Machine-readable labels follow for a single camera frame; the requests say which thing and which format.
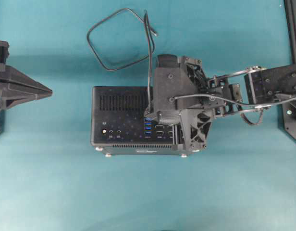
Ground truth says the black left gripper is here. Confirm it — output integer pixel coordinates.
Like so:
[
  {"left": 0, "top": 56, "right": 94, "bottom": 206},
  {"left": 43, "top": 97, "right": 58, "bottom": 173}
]
[{"left": 0, "top": 40, "right": 52, "bottom": 111}]

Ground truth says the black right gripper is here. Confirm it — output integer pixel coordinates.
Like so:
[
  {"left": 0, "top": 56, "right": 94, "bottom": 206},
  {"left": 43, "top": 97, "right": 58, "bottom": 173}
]
[{"left": 173, "top": 56, "right": 243, "bottom": 152}]

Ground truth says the black USB cable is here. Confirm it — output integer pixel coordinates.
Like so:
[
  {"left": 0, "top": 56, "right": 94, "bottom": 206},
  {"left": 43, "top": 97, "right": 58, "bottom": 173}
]
[{"left": 86, "top": 7, "right": 160, "bottom": 118}]

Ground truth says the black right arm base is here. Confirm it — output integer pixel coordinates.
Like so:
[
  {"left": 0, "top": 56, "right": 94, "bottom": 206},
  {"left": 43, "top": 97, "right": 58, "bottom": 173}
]
[{"left": 282, "top": 0, "right": 296, "bottom": 141}]

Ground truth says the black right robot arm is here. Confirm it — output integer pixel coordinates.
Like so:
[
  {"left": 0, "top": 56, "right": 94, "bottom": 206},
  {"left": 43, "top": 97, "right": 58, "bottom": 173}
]
[{"left": 168, "top": 56, "right": 296, "bottom": 152}]

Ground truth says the black mini PC box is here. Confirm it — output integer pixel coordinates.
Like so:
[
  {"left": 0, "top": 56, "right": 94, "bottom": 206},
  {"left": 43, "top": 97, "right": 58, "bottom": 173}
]
[{"left": 91, "top": 86, "right": 200, "bottom": 156}]

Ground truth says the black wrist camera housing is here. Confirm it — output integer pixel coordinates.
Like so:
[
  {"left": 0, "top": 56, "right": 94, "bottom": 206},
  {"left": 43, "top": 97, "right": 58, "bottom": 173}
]
[{"left": 153, "top": 54, "right": 198, "bottom": 125}]

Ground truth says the black camera cable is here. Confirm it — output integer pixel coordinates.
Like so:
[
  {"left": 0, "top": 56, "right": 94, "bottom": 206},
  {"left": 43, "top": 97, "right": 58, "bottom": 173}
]
[{"left": 169, "top": 93, "right": 296, "bottom": 112}]

